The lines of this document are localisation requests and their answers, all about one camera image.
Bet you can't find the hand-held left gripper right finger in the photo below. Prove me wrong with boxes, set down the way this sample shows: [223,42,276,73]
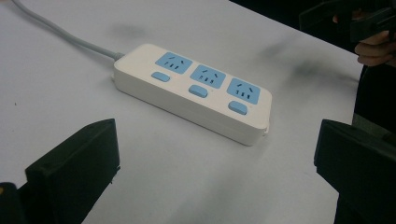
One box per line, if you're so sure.
[313,119,396,224]

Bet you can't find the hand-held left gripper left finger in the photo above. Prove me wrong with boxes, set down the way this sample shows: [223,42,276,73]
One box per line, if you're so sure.
[18,118,121,224]

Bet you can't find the white power strip blue sockets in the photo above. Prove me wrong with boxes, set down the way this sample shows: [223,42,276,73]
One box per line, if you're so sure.
[111,43,274,147]

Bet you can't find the grey power strip cable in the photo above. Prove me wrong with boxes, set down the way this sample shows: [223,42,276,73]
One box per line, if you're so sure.
[11,0,125,62]

